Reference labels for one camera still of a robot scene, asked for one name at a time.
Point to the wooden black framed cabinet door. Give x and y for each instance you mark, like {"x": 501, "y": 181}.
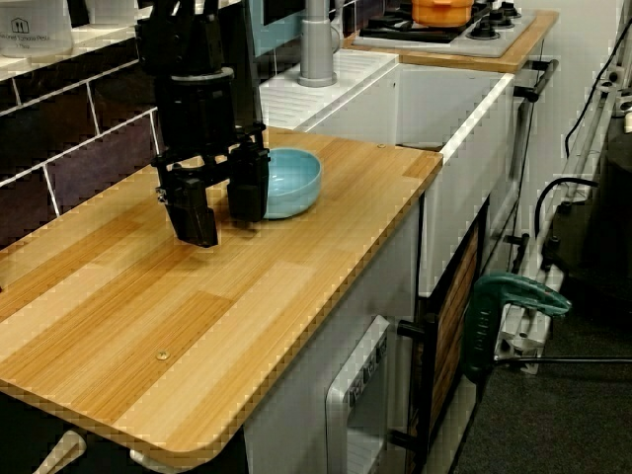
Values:
{"x": 454, "y": 306}

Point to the black burner grate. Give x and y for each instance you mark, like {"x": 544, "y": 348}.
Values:
{"x": 395, "y": 27}

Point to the cream shelf board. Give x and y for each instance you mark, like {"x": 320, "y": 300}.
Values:
{"x": 99, "y": 37}

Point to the aluminium extrusion frame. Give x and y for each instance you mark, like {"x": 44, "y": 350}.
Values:
{"x": 523, "y": 336}

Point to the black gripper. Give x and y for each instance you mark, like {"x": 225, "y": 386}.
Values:
{"x": 197, "y": 113}

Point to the light blue ceramic bowl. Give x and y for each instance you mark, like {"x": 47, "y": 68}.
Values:
{"x": 296, "y": 182}

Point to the teal box with black window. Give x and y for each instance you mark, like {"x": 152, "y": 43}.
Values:
{"x": 276, "y": 40}

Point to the black stove knob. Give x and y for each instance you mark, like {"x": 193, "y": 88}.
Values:
{"x": 508, "y": 10}
{"x": 481, "y": 30}

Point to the gray toy dishwasher panel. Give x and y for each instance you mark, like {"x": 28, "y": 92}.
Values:
{"x": 338, "y": 395}

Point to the white toy sink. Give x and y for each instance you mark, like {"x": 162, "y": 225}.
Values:
{"x": 469, "y": 173}

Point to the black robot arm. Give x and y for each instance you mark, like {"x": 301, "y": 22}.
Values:
{"x": 178, "y": 34}

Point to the wooden kitchen countertop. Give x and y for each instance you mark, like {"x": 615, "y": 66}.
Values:
{"x": 148, "y": 296}

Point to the gray toy stove top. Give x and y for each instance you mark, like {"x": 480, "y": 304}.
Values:
{"x": 444, "y": 43}

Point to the orange toy pot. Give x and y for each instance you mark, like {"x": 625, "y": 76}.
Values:
{"x": 442, "y": 12}

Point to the white kitchen cabinet body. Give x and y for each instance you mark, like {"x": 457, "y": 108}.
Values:
{"x": 306, "y": 370}

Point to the green power drill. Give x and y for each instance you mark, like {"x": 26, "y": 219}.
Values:
{"x": 494, "y": 321}

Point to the wooden countertop under stove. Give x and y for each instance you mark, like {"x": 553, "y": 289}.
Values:
{"x": 523, "y": 55}

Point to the white plastic jar with lid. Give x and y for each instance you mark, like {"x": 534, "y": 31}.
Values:
{"x": 34, "y": 27}

